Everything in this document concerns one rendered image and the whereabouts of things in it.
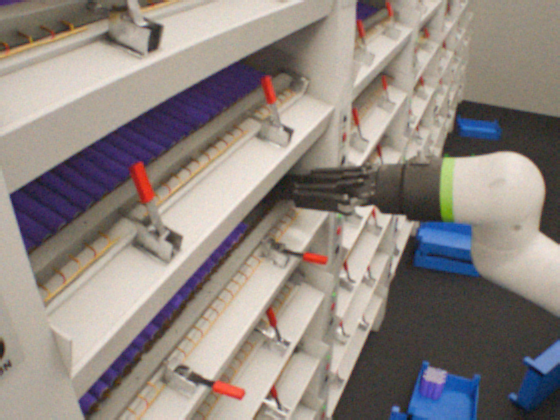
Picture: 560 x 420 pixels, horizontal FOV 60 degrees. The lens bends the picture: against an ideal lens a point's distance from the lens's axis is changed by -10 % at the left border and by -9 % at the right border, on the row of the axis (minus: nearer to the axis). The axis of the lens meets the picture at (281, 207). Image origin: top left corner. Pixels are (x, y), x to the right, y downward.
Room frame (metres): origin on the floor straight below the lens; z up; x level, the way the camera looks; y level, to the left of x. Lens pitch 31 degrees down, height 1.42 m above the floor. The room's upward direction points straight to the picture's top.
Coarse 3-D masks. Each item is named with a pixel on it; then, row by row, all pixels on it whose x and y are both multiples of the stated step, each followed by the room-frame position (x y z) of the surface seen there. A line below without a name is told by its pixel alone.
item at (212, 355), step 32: (256, 224) 0.71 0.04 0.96; (288, 224) 0.73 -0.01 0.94; (320, 224) 0.75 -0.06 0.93; (256, 288) 0.58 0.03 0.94; (224, 320) 0.51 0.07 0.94; (256, 320) 0.54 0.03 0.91; (192, 352) 0.45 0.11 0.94; (224, 352) 0.46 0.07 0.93; (160, 384) 0.39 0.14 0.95; (160, 416) 0.35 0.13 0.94
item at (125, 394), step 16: (272, 208) 0.73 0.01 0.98; (288, 208) 0.75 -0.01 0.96; (272, 224) 0.69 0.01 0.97; (256, 240) 0.64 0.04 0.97; (240, 256) 0.60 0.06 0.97; (224, 272) 0.57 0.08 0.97; (240, 272) 0.59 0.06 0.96; (208, 288) 0.53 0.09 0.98; (224, 288) 0.55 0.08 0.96; (240, 288) 0.56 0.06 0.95; (192, 304) 0.50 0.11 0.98; (208, 304) 0.51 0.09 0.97; (176, 320) 0.47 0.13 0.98; (192, 320) 0.47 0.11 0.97; (208, 320) 0.49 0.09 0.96; (176, 336) 0.44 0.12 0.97; (160, 352) 0.41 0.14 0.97; (144, 368) 0.39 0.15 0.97; (128, 384) 0.36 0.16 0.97; (144, 384) 0.37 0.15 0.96; (112, 400) 0.34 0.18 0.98; (128, 400) 0.34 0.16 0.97; (144, 400) 0.36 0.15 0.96; (96, 416) 0.32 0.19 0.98; (112, 416) 0.32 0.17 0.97
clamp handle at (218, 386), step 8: (184, 376) 0.39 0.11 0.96; (192, 376) 0.39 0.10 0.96; (200, 376) 0.39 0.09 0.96; (200, 384) 0.38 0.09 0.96; (208, 384) 0.38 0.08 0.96; (216, 384) 0.38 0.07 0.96; (224, 384) 0.38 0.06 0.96; (224, 392) 0.37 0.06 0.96; (232, 392) 0.37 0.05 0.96; (240, 392) 0.37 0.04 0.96; (240, 400) 0.36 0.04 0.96
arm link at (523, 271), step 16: (544, 240) 0.59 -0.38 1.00; (480, 256) 0.61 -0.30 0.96; (496, 256) 0.59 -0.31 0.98; (512, 256) 0.58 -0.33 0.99; (528, 256) 0.57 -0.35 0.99; (544, 256) 0.56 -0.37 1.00; (480, 272) 0.62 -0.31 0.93; (496, 272) 0.59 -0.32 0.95; (512, 272) 0.57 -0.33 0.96; (528, 272) 0.56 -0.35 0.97; (544, 272) 0.54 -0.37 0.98; (512, 288) 0.57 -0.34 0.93; (528, 288) 0.55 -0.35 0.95; (544, 288) 0.53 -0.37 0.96; (544, 304) 0.53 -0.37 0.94
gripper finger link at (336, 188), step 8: (296, 184) 0.71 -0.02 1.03; (304, 184) 0.71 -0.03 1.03; (312, 184) 0.71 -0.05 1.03; (320, 184) 0.70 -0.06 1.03; (328, 184) 0.70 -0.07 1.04; (336, 184) 0.69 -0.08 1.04; (344, 184) 0.68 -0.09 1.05; (352, 184) 0.68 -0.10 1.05; (360, 184) 0.67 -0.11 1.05; (320, 192) 0.69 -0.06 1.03; (328, 192) 0.69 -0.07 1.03; (336, 192) 0.68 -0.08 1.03
